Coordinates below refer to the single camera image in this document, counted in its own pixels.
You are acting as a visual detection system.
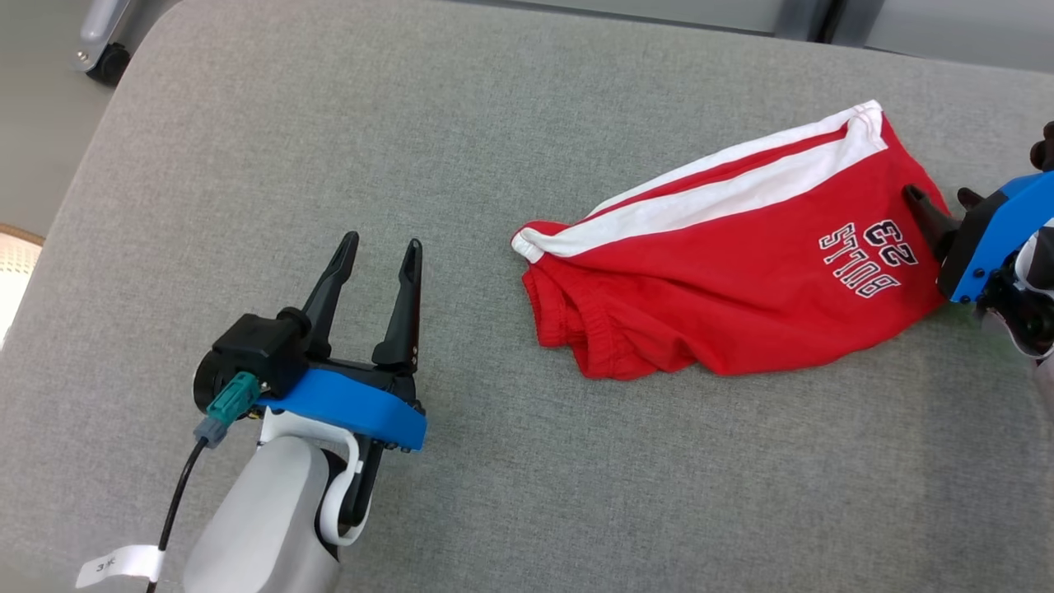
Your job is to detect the red white printed shorts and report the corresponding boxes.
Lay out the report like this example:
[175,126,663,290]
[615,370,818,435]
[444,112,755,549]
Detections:
[510,100,957,382]

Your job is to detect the white cable label tag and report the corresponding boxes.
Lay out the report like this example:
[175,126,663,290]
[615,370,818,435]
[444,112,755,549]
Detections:
[75,544,166,591]

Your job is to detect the grey leg black caster wheel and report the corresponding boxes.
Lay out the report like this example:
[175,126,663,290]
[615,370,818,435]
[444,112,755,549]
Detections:
[68,0,133,86]

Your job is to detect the teal cable connector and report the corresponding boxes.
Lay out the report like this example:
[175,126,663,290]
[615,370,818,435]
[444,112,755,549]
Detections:
[193,371,264,451]

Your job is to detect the thin black camera cable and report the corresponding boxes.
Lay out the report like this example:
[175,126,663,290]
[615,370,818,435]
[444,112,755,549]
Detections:
[146,437,209,593]

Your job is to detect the light round woven basket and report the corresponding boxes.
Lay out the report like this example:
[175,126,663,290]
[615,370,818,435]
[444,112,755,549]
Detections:
[0,224,47,347]

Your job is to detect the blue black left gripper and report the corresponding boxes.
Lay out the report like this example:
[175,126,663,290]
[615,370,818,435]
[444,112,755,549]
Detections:
[255,231,429,530]

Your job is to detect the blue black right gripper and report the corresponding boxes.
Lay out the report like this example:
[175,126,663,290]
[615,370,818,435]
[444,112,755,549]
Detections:
[902,170,1054,340]

